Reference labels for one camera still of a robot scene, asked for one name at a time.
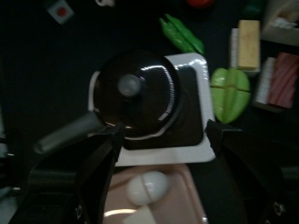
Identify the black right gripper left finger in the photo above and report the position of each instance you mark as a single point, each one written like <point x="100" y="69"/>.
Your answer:
<point x="97" y="172"/>

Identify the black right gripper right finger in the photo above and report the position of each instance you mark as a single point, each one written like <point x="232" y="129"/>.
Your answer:
<point x="248" y="175"/>

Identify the white toy egg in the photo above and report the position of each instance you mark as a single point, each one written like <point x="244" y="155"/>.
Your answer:
<point x="146" y="186"/>

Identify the pink toy tray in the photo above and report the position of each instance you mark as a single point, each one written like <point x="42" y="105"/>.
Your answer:
<point x="178" y="198"/>

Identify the white toy stove black top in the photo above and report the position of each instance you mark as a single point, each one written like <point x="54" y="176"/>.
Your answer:
<point x="193" y="116"/>

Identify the light green toy vegetable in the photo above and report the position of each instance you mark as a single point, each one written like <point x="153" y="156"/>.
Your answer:
<point x="229" y="94"/>

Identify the pink toy sushi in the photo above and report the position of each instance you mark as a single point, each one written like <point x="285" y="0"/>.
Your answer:
<point x="280" y="81"/>

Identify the yellow egg toy sushi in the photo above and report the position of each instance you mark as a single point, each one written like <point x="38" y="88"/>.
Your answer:
<point x="248" y="45"/>

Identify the green toy pea pod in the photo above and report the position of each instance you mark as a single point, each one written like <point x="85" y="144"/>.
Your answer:
<point x="181" y="34"/>

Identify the Japanese flag card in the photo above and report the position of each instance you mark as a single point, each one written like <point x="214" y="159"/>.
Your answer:
<point x="60" y="11"/>

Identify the dark green toy item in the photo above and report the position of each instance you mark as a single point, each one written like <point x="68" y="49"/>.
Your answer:
<point x="254" y="7"/>

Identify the white toy cup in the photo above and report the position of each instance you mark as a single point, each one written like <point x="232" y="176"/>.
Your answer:
<point x="104" y="2"/>

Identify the red toy tomato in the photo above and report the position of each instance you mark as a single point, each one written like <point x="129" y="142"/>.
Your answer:
<point x="200" y="3"/>

